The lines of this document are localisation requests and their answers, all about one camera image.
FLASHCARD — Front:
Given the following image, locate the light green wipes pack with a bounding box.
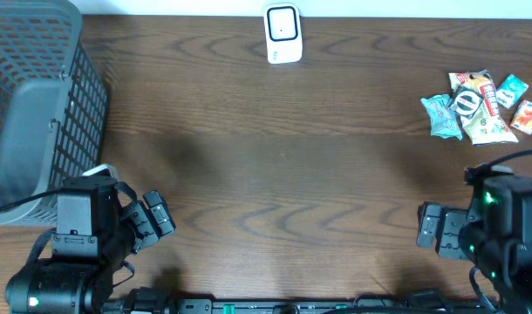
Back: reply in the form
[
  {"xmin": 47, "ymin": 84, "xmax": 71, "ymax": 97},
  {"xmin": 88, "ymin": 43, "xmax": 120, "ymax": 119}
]
[{"xmin": 420, "ymin": 94, "xmax": 463, "ymax": 140}]

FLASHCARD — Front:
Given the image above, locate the white blue snack bag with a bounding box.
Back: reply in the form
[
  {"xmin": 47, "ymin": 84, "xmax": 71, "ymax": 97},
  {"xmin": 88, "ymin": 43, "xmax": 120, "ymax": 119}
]
[{"xmin": 448, "ymin": 70, "xmax": 519, "ymax": 146}]

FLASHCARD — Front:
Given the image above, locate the orange tissue pack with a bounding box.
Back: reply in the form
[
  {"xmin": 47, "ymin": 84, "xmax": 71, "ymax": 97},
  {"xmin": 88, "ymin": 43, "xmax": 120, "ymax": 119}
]
[{"xmin": 510, "ymin": 99, "xmax": 532, "ymax": 135}]

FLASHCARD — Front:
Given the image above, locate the green tissue pack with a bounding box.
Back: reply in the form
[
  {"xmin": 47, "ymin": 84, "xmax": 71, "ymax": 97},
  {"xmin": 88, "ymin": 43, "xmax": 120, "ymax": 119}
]
[{"xmin": 496, "ymin": 74, "xmax": 529, "ymax": 109}]

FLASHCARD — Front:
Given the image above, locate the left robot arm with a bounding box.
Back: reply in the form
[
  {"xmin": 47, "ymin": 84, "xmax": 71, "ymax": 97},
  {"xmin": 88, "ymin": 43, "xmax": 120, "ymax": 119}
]
[{"xmin": 5, "ymin": 164, "xmax": 176, "ymax": 313}]

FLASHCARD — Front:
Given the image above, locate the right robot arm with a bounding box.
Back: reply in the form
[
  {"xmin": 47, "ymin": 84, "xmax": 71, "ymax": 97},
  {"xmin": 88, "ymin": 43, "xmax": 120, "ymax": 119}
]
[{"xmin": 417, "ymin": 164, "xmax": 532, "ymax": 313}]

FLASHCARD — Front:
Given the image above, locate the white barcode scanner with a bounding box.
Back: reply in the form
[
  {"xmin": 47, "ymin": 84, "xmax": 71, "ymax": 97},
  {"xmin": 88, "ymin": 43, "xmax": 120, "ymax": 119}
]
[{"xmin": 263, "ymin": 3, "xmax": 304, "ymax": 65}]

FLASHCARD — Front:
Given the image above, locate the grey plastic shopping basket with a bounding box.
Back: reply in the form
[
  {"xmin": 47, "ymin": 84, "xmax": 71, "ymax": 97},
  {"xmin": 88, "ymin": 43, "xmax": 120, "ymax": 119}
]
[{"xmin": 0, "ymin": 1, "xmax": 109, "ymax": 226}]

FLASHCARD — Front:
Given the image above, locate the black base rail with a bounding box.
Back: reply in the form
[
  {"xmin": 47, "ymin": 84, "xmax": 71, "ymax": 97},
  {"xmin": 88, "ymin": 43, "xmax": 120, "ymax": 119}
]
[{"xmin": 104, "ymin": 297, "xmax": 502, "ymax": 314}]

